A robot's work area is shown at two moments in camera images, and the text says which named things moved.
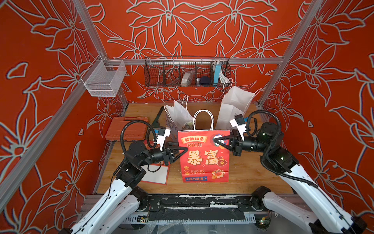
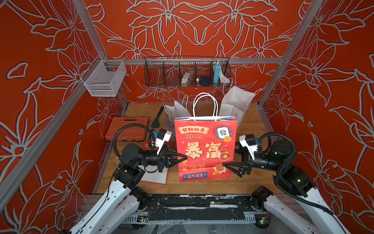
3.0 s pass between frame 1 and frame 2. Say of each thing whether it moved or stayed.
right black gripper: moved
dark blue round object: stayed
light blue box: stayed
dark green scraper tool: stayed
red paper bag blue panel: moved
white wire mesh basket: stayed
